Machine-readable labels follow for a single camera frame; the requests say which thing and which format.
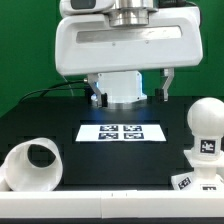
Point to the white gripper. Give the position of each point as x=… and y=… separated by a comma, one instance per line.
x=88, y=44

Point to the white lamp bulb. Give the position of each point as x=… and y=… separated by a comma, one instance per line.
x=205, y=118

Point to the white lamp base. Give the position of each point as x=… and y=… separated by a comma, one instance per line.
x=207, y=175

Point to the white lamp shade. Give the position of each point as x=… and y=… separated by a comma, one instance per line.
x=22, y=176

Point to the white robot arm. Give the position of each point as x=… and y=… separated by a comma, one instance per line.
x=124, y=88

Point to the white marker sheet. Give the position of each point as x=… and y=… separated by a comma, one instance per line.
x=120, y=132

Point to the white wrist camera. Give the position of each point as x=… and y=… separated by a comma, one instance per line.
x=72, y=7

